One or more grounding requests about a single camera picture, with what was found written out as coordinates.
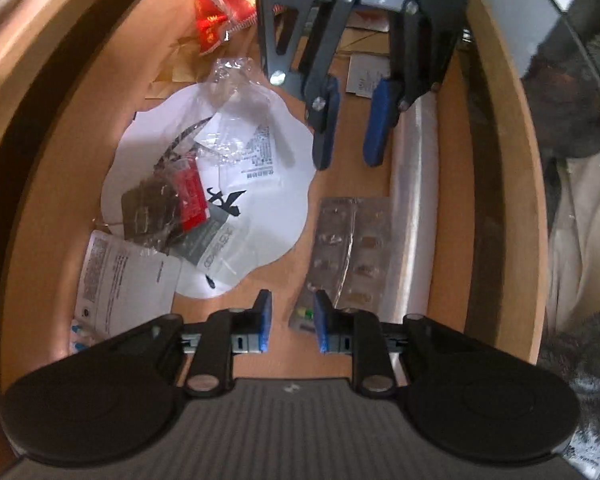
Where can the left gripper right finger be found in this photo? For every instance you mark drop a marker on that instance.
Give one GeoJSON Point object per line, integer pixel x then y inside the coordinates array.
{"type": "Point", "coordinates": [357, 334]}

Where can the white printed packet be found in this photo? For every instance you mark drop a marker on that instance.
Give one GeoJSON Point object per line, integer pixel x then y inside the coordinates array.
{"type": "Point", "coordinates": [123, 285]}

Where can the white flower-shaped paper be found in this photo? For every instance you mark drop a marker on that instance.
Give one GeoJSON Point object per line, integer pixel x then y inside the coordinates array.
{"type": "Point", "coordinates": [215, 185]}

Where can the silver pill blister pack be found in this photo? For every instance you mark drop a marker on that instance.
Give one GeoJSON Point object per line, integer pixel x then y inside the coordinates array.
{"type": "Point", "coordinates": [349, 259]}

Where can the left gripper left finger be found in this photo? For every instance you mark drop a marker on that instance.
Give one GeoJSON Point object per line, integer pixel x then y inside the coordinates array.
{"type": "Point", "coordinates": [223, 335]}

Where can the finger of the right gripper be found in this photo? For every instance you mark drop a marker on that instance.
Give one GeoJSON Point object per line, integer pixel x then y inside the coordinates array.
{"type": "Point", "coordinates": [322, 106]}
{"type": "Point", "coordinates": [384, 115]}

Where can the red sachet in plastic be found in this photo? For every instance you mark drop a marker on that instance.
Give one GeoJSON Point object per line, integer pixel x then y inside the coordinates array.
{"type": "Point", "coordinates": [185, 178]}

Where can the red gold gift bow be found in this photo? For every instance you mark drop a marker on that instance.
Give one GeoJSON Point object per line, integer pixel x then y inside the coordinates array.
{"type": "Point", "coordinates": [217, 20]}

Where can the grey fuzzy rug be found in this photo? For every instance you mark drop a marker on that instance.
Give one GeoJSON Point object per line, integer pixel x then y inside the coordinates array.
{"type": "Point", "coordinates": [562, 82]}

